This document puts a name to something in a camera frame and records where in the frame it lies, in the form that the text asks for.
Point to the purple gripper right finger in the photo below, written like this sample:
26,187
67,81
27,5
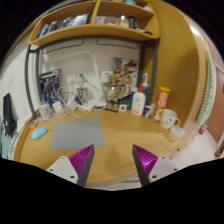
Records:
149,167

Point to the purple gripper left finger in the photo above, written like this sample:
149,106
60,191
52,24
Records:
74,168

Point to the grey mouse pad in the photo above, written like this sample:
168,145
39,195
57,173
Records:
77,134

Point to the light blue computer mouse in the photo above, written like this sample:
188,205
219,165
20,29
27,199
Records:
38,132

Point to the small white plastic cup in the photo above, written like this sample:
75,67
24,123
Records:
176,132

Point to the white ceramic mug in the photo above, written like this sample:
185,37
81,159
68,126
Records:
169,118

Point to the clear glass jar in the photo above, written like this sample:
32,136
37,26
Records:
45,110

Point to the small white cube clock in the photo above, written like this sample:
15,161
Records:
123,108

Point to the white lotion pump bottle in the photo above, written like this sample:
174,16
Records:
138,102

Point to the blue spray bottle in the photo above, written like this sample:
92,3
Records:
145,86

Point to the red chips can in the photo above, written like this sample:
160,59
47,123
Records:
161,103

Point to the robot model figure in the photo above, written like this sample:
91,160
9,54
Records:
119,87

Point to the black monitor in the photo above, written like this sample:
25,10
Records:
9,121

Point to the blue model kit box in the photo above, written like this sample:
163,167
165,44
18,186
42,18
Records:
50,82

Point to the wooden wall shelf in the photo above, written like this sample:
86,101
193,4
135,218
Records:
115,18

